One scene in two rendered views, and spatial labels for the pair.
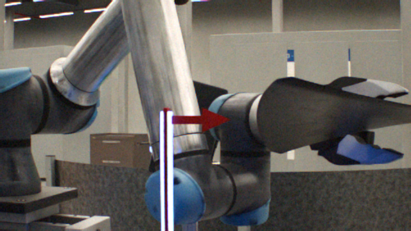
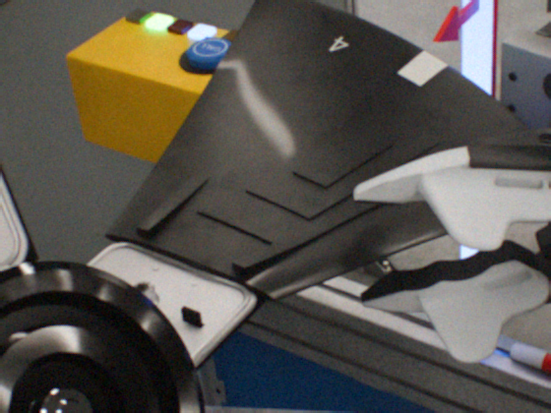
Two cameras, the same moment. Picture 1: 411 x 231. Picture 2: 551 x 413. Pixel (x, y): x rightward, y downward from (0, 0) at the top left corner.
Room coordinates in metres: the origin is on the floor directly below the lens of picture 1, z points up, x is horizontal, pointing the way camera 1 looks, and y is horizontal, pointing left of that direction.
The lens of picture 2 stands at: (0.91, -0.59, 1.52)
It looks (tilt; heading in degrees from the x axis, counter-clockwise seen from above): 36 degrees down; 127
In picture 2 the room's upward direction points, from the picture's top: 6 degrees counter-clockwise
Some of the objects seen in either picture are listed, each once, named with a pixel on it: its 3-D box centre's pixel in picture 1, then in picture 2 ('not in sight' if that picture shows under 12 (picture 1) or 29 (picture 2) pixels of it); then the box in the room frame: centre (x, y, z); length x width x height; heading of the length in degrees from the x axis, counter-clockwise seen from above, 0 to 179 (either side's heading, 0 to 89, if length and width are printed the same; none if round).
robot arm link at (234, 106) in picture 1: (245, 120); not in sight; (0.94, -0.05, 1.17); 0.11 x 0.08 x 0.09; 35
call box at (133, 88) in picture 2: not in sight; (178, 98); (0.33, 0.06, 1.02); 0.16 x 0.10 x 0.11; 178
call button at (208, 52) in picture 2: not in sight; (211, 55); (0.38, 0.06, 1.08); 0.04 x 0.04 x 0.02
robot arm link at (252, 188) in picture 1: (238, 187); not in sight; (0.93, -0.04, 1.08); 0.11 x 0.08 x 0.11; 142
